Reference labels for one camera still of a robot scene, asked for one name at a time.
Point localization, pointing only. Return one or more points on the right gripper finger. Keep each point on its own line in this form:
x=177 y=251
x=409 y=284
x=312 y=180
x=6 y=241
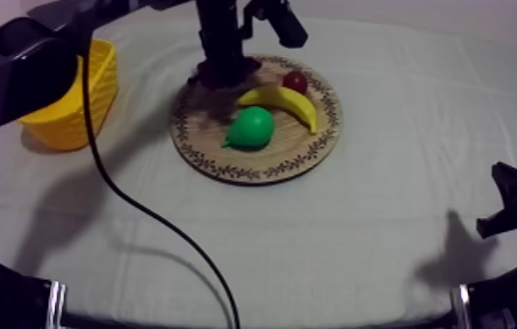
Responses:
x=508 y=177
x=494 y=226

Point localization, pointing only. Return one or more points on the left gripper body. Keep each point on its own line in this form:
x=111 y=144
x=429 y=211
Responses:
x=219 y=32

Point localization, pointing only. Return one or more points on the purple toy grapes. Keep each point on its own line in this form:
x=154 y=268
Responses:
x=221 y=78

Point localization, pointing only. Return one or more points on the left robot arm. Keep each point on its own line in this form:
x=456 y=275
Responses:
x=19 y=73

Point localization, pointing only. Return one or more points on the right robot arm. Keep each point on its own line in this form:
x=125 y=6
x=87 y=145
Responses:
x=510 y=298

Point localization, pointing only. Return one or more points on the round wooden board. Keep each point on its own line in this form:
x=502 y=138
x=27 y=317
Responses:
x=281 y=151

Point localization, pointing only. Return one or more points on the yellow plastic basket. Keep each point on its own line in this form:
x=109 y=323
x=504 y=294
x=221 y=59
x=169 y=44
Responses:
x=63 y=119

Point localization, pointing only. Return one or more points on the silver metal bar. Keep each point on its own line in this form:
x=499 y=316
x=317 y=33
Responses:
x=460 y=307
x=56 y=303

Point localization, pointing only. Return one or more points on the small red fruit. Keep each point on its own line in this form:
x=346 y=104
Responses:
x=295 y=81

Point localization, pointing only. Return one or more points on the yellow toy banana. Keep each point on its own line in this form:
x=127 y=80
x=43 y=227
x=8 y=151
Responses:
x=291 y=101

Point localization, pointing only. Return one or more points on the green toy pear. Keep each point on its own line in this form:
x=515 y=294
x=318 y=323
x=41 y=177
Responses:
x=251 y=128

